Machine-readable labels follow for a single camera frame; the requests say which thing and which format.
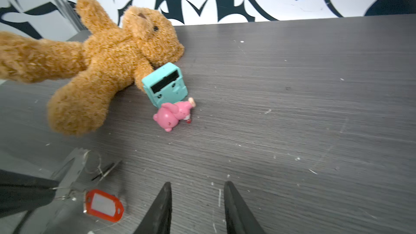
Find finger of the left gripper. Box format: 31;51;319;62
1;170;60;218

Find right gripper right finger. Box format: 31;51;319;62
224;181;265;234

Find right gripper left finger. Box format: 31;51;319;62
134;182;172;234

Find red key tag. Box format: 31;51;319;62
83;189;124;223

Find pink toy figure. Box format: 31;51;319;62
153;97;196;132

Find teal toy block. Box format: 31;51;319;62
142;62;188;108

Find brown teddy bear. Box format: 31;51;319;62
1;0;185;135

